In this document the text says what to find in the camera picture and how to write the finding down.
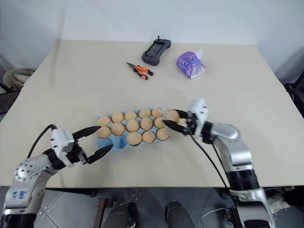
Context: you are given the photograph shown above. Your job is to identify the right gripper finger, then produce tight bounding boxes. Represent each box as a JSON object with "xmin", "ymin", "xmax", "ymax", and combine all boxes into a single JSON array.
[
  {"xmin": 162, "ymin": 120, "xmax": 189, "ymax": 137},
  {"xmin": 174, "ymin": 109, "xmax": 191, "ymax": 119}
]

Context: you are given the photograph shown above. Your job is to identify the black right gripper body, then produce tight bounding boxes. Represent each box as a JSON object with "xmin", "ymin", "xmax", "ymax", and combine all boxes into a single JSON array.
[{"xmin": 182, "ymin": 111, "xmax": 203, "ymax": 138}]

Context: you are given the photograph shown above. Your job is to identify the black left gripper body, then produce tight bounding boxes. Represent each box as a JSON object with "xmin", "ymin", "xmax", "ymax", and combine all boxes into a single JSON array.
[{"xmin": 62, "ymin": 140, "xmax": 89, "ymax": 167}]

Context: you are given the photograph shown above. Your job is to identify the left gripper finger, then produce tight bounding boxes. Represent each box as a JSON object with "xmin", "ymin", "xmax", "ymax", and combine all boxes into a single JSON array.
[
  {"xmin": 72, "ymin": 125, "xmax": 103, "ymax": 141},
  {"xmin": 85, "ymin": 145, "xmax": 114, "ymax": 165}
]

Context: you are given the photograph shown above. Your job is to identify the blue egg carton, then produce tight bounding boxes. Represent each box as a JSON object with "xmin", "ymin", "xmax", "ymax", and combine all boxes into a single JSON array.
[{"xmin": 95, "ymin": 106, "xmax": 172, "ymax": 152}]

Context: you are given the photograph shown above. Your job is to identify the purple tissue pack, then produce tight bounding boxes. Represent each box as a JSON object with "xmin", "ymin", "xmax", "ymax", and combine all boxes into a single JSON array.
[{"xmin": 176, "ymin": 49, "xmax": 207, "ymax": 80}]

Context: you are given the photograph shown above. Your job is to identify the rusty brown metal bar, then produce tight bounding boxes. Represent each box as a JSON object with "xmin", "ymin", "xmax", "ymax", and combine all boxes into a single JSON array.
[{"xmin": 93, "ymin": 198, "xmax": 113, "ymax": 228}]

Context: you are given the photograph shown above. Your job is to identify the dark rounded shape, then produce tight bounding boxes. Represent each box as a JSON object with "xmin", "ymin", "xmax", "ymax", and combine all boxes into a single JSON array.
[
  {"xmin": 164, "ymin": 201, "xmax": 198, "ymax": 228},
  {"xmin": 104, "ymin": 201, "xmax": 141, "ymax": 228}
]

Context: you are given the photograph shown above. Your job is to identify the dark grey remote controller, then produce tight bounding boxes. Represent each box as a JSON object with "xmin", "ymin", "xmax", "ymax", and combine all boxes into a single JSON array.
[{"xmin": 141, "ymin": 35, "xmax": 172, "ymax": 67}]

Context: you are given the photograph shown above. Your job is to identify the black chair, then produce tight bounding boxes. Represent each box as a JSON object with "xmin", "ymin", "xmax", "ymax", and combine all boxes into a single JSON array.
[{"xmin": 284, "ymin": 70, "xmax": 304, "ymax": 121}]

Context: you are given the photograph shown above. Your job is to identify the white crumpled cloth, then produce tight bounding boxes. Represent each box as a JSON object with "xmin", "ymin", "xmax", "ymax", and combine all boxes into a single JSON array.
[{"xmin": 267, "ymin": 193, "xmax": 291, "ymax": 214}]

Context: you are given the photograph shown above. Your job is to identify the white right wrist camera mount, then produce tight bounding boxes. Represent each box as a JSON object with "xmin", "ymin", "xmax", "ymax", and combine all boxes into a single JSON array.
[{"xmin": 186, "ymin": 98, "xmax": 211, "ymax": 137}]

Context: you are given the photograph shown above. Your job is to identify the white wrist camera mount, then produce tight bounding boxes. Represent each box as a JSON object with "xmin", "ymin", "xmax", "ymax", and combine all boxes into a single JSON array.
[
  {"xmin": 186, "ymin": 98, "xmax": 211, "ymax": 137},
  {"xmin": 50, "ymin": 128, "xmax": 76, "ymax": 166}
]

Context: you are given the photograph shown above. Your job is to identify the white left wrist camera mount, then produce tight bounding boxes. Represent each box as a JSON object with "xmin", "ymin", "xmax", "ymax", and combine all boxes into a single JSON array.
[{"xmin": 50, "ymin": 128, "xmax": 76, "ymax": 166}]

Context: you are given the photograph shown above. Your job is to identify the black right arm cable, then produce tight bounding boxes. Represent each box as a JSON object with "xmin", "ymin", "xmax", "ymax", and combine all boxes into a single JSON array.
[{"xmin": 190, "ymin": 134, "xmax": 233, "ymax": 192}]

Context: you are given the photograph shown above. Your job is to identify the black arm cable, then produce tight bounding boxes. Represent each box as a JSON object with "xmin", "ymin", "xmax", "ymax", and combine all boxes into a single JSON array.
[
  {"xmin": 190, "ymin": 134, "xmax": 233, "ymax": 192},
  {"xmin": 26, "ymin": 123, "xmax": 57, "ymax": 159}
]

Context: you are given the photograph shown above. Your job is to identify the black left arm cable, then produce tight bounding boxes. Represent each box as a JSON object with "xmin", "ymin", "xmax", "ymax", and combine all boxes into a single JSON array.
[{"xmin": 26, "ymin": 123, "xmax": 57, "ymax": 159}]

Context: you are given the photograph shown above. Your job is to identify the orange handled pliers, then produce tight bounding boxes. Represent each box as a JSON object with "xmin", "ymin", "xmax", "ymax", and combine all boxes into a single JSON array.
[{"xmin": 125, "ymin": 61, "xmax": 154, "ymax": 82}]

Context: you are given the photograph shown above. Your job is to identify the beige coiled hose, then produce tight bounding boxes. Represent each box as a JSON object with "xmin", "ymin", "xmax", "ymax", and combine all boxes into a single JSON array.
[{"xmin": 3, "ymin": 67, "xmax": 37, "ymax": 92}]

